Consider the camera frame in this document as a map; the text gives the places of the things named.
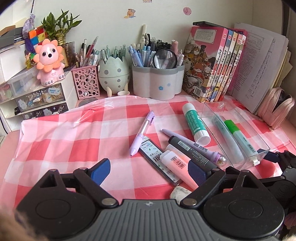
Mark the boxed comic book set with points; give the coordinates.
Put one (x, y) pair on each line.
(207, 54)

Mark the egg shaped pen holder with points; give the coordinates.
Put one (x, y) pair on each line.
(114, 75)

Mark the rubik's cube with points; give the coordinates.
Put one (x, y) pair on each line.
(37, 35)

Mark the white mini drawer unit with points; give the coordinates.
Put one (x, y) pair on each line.
(60, 96)

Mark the orange highlighter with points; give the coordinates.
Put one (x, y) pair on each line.
(177, 162)

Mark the pink pencil case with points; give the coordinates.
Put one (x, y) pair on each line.
(275, 107)

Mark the black marker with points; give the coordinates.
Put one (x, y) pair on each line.
(196, 157)

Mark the lilac retractable pen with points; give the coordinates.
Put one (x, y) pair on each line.
(140, 135)

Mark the light blue pen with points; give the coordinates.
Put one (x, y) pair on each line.
(236, 154)

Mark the white eraser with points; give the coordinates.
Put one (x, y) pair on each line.
(179, 193)

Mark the lilac cartoon correction pen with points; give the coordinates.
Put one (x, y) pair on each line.
(214, 157)

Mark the magnifying glass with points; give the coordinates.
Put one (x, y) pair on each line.
(165, 59)

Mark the stack of printed papers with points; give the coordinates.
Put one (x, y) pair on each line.
(262, 56)

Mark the pink lion toy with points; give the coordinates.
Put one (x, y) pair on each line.
(49, 62)

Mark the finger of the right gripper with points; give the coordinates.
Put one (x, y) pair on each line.
(284, 159)

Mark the green highlighter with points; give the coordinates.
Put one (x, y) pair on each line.
(243, 141)

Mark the pink perforated pen holder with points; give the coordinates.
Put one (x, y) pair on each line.
(86, 82)

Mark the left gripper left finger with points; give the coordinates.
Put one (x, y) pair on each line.
(98, 173)

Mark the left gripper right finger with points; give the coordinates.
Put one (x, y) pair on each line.
(200, 172)

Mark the potted bamboo plant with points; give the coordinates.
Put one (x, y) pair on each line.
(57, 28)

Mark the grey white flower pen holder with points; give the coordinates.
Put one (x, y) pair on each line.
(159, 84)

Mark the green white glue stick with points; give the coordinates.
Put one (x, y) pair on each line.
(196, 125)

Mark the pencil lead refill case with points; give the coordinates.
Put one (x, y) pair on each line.
(151, 152)

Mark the pink checkered cloth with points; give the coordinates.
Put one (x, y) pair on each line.
(83, 136)

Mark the clear storage box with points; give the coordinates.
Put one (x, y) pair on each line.
(25, 81)

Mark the clear plastic organizer tray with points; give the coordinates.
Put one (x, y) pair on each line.
(227, 112)

